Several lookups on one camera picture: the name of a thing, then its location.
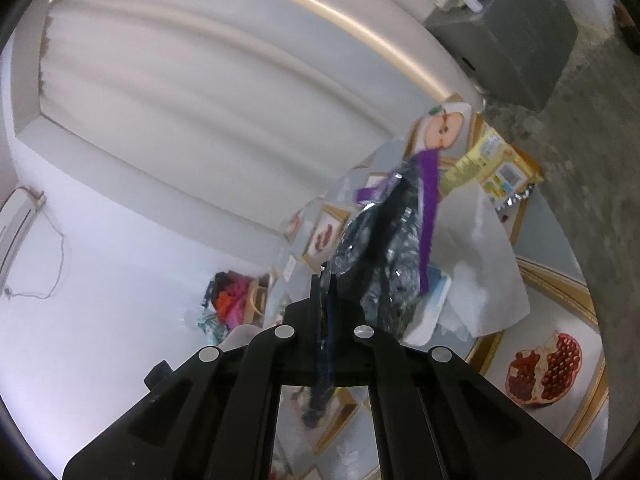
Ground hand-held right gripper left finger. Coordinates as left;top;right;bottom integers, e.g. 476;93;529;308
62;272;328;480

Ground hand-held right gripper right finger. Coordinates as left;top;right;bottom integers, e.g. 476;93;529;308
327;280;593;480

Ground purple foil snack bag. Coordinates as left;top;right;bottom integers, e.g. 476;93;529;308
332;147;443;338

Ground white tissue paper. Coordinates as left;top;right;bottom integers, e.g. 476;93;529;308
405;180;531;346

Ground pile of colourful clothes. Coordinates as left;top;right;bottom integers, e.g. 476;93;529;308
200;270;251;336

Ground pale blue carton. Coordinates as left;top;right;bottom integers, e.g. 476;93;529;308
402;267;453;348

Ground fruit print tablecloth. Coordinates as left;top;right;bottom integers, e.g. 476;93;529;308
270;92;613;480

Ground yellow snack bag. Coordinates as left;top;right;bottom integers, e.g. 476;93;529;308
442;127;547;208

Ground white curtain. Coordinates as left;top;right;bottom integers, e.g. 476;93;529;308
37;0;451;241

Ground grey cabinet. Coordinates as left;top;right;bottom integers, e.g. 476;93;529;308
425;0;581;111

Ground thin wall cable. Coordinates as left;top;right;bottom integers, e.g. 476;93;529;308
5;187;67;301

